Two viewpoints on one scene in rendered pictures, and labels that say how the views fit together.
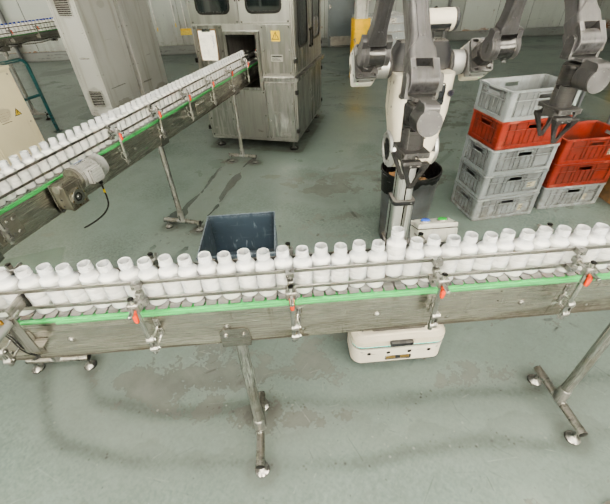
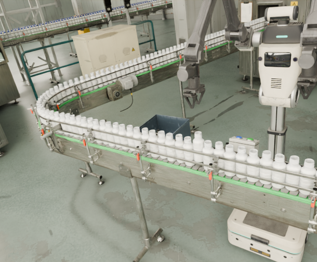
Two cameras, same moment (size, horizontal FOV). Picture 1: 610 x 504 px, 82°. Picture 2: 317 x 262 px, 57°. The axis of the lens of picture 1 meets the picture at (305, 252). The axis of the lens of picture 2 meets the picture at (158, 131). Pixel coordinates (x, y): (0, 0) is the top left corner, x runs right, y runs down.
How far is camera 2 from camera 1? 1.03 m
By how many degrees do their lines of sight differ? 36
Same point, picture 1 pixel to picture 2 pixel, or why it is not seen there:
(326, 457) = not seen: outside the picture
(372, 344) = (238, 231)
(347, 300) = (171, 167)
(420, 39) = (194, 35)
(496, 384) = not seen: outside the picture
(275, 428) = (158, 252)
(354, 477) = not seen: outside the picture
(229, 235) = (166, 128)
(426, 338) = (281, 245)
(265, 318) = (135, 165)
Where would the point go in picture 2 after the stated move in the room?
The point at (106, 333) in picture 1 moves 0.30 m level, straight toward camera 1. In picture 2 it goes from (80, 150) to (73, 174)
